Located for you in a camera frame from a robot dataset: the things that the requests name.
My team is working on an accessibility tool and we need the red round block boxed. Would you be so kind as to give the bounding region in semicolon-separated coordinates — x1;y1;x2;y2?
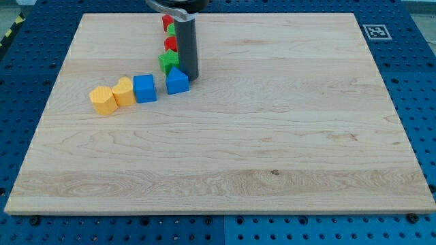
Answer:
164;36;178;52

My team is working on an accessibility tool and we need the small green block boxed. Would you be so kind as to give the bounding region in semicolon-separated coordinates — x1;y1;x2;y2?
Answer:
167;23;176;37

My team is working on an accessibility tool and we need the yellow heart block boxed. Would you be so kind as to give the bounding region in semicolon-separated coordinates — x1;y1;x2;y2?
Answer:
112;77;136;106

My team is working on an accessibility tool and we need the red far block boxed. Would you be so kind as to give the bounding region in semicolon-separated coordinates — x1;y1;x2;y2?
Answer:
161;14;174;32

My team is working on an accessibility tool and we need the green star block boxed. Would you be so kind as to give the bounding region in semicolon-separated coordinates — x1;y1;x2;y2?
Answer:
158;49;180;76

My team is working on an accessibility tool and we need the black bolt right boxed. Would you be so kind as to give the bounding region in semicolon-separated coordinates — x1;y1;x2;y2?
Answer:
406;213;420;224

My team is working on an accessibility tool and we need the wooden board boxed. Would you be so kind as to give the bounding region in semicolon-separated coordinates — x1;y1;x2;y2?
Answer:
5;13;435;216

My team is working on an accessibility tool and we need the black bolt left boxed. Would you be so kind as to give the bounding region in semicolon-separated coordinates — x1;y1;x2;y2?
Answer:
29;216;41;227

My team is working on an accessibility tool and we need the blue cube block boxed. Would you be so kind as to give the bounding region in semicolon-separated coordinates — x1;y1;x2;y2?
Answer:
134;74;157;103

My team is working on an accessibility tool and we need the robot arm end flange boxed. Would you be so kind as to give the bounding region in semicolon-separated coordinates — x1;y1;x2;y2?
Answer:
145;0;209;22

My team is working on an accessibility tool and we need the blue pentagon block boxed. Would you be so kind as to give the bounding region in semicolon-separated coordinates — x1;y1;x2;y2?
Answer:
166;67;189;95

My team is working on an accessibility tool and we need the yellow hexagon block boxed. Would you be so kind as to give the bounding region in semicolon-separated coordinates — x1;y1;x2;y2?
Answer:
89;86;118;115

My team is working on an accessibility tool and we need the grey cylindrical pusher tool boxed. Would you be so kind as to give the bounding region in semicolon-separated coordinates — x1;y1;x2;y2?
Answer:
174;19;199;81

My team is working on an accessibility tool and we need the white fiducial marker tag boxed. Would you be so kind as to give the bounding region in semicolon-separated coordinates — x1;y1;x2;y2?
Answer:
363;24;392;40

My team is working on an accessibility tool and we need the black bolt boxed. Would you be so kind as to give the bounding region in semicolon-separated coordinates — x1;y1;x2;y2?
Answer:
29;216;41;227
406;213;420;224

